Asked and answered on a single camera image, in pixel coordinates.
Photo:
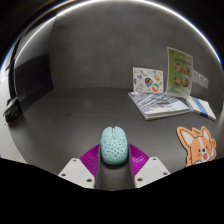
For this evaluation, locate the grey striped book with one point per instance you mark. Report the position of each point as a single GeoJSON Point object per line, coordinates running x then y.
{"type": "Point", "coordinates": [158, 105]}

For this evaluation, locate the dark flat panel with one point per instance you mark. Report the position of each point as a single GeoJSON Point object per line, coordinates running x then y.
{"type": "Point", "coordinates": [33, 81]}

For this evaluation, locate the white card with stickers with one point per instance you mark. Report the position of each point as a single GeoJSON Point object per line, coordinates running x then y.
{"type": "Point", "coordinates": [147, 80]}

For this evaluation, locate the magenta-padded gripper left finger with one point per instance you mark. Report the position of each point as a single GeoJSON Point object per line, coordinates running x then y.
{"type": "Point", "coordinates": [76, 171]}

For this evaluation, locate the mint green spotted computer mouse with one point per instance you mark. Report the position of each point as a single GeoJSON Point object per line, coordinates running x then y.
{"type": "Point", "coordinates": [114, 146]}

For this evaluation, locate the white wall switch plates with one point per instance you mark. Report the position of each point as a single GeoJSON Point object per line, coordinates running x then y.
{"type": "Point", "coordinates": [201, 80]}

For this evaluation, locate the black device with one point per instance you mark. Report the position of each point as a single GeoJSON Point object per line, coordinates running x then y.
{"type": "Point", "coordinates": [11, 110]}

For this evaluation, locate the orange corgi-shaped mouse pad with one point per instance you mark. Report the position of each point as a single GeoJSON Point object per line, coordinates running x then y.
{"type": "Point", "coordinates": [196, 146]}

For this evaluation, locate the green standing poster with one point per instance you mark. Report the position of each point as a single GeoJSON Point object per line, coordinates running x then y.
{"type": "Point", "coordinates": [179, 71]}

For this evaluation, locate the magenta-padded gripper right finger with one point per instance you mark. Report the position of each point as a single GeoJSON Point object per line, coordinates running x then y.
{"type": "Point", "coordinates": [151, 170]}

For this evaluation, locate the white and blue book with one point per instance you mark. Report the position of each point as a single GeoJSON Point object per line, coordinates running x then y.
{"type": "Point", "coordinates": [201, 108]}

